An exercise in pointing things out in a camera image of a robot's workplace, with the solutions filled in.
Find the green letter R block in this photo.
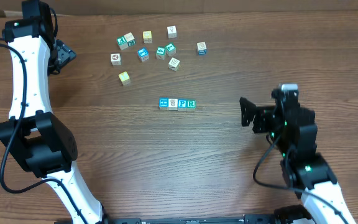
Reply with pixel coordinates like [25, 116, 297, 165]
[186, 100, 196, 111]

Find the blue letter P block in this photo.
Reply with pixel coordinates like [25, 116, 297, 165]
[177, 99, 187, 111]

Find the white patterned block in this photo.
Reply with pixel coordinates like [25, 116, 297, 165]
[168, 98, 178, 111]
[168, 57, 180, 71]

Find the blue arrows block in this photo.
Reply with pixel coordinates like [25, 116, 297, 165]
[158, 98, 168, 110]

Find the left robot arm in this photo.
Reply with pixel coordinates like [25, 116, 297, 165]
[0, 0, 110, 223]

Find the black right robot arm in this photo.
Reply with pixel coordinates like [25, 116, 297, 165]
[239, 89, 355, 223]

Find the white block red circle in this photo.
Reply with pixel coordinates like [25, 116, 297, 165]
[111, 54, 122, 66]

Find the green letter block far left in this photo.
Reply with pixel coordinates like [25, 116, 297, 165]
[116, 36, 129, 50]

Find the yellow block lower left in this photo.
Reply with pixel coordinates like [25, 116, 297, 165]
[118, 72, 131, 86]

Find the white block dark green side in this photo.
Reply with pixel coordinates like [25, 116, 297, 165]
[124, 32, 136, 47]

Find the white block blue side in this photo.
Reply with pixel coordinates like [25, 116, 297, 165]
[196, 42, 207, 55]

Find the blue picture block left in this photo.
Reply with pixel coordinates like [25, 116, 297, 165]
[137, 47, 149, 62]

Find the yellow block top row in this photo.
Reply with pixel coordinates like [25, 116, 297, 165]
[142, 30, 152, 44]

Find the cardboard panel at back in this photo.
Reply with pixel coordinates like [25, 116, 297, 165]
[0, 0, 358, 18]

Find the green number four block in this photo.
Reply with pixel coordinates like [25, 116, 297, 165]
[156, 47, 166, 60]

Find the green letter L block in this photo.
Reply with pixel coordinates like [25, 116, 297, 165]
[165, 43, 177, 57]

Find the white block top right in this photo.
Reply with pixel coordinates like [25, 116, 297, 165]
[167, 26, 177, 39]

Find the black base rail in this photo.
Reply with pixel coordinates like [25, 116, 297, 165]
[101, 215, 277, 224]

